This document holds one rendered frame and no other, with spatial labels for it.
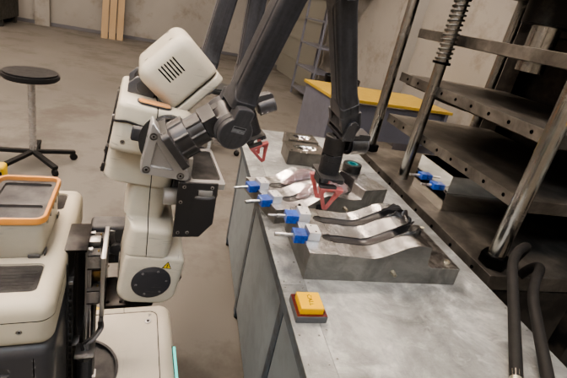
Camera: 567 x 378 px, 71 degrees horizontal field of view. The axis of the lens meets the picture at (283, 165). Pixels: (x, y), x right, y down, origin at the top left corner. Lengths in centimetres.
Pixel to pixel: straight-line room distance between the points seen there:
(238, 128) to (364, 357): 59
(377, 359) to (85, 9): 1083
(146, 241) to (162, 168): 30
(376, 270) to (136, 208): 70
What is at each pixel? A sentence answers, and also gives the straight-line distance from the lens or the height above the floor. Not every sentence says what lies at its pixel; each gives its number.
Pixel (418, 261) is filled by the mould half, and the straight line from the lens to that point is 127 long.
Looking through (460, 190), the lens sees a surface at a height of 90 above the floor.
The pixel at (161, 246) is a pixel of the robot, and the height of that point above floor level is 84.
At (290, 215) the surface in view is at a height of 90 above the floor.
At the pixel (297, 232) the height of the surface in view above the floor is 90.
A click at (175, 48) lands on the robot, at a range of 94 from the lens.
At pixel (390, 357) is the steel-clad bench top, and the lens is 105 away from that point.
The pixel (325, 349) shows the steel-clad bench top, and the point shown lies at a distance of 99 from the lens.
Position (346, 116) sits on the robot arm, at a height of 128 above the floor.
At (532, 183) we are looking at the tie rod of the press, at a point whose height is 113.
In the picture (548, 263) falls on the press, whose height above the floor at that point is 79.
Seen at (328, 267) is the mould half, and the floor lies 85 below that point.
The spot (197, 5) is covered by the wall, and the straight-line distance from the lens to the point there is 1130.
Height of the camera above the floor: 149
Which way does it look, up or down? 21 degrees down
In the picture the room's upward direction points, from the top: 12 degrees clockwise
